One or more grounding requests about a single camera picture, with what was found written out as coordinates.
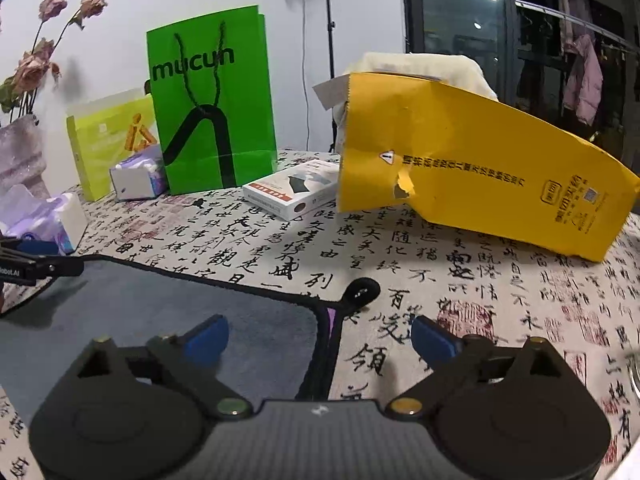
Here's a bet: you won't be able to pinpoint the pink jacket on rack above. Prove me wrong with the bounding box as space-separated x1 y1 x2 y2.
563 35 603 126

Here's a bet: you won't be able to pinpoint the purple tissue pack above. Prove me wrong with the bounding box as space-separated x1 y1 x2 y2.
1 184 88 255

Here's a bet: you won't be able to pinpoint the calligraphy print tablecloth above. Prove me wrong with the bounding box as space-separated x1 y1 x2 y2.
0 146 640 480

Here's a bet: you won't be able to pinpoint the grey microfibre towel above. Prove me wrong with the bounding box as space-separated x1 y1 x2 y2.
0 252 381 401

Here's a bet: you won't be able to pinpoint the yellow paper bag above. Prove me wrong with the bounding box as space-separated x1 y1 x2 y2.
337 73 639 261

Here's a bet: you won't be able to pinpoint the studio lamp on stand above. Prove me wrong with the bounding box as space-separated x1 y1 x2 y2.
293 0 339 154

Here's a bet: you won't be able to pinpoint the white red flat box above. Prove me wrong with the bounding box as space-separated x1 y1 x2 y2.
242 159 340 221

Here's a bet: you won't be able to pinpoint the metal clothes rack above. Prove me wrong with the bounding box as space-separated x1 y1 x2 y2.
514 0 640 57

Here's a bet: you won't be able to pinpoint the lime green carton box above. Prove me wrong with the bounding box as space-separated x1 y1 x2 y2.
66 89 158 202

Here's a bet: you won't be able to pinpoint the purple ceramic vase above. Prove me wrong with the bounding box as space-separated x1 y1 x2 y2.
0 114 50 198

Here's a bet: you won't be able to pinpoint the small white tissue pack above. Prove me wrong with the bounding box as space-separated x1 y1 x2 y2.
110 144 168 200

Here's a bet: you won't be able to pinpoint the green mucun paper bag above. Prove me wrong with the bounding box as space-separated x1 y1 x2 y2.
146 6 278 195

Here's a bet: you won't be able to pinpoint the dried pink roses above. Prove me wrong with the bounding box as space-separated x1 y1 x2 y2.
1 0 108 120

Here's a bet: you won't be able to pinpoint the cream cloth on chair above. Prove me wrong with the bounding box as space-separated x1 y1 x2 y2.
332 51 500 156

